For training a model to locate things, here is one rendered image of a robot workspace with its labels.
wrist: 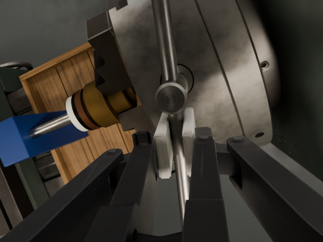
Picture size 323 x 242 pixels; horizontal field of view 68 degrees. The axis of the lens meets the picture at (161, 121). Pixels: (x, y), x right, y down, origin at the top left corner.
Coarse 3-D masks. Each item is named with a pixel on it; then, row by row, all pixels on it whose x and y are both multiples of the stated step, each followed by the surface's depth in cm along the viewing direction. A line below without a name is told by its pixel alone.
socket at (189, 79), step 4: (180, 64) 24; (180, 68) 24; (184, 68) 24; (188, 68) 24; (180, 72) 24; (184, 72) 24; (188, 72) 24; (188, 76) 24; (192, 76) 24; (188, 80) 24; (192, 80) 24; (188, 84) 24; (192, 84) 24; (188, 88) 24
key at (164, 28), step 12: (156, 0) 16; (168, 0) 16; (156, 12) 16; (168, 12) 16; (156, 24) 16; (168, 24) 16; (168, 36) 16; (168, 48) 16; (168, 60) 17; (168, 72) 17; (180, 120) 18; (180, 132) 18; (180, 144) 18; (180, 156) 18; (180, 168) 19; (180, 180) 19; (180, 192) 19; (180, 204) 19; (180, 216) 19
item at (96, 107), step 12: (72, 96) 41; (84, 96) 39; (96, 96) 38; (120, 96) 38; (132, 96) 44; (72, 108) 39; (84, 108) 39; (96, 108) 38; (108, 108) 38; (120, 108) 39; (132, 108) 40; (84, 120) 40; (96, 120) 39; (108, 120) 40
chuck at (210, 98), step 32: (128, 0) 25; (192, 0) 23; (128, 32) 25; (192, 32) 23; (128, 64) 24; (160, 64) 24; (192, 64) 23; (192, 96) 24; (224, 96) 24; (224, 128) 27
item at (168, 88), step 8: (168, 80) 17; (176, 80) 17; (184, 80) 19; (160, 88) 16; (168, 88) 16; (176, 88) 16; (184, 88) 16; (160, 96) 16; (168, 96) 16; (176, 96) 16; (184, 96) 16; (160, 104) 16; (168, 104) 16; (176, 104) 16; (184, 104) 16; (168, 112) 16; (176, 112) 16
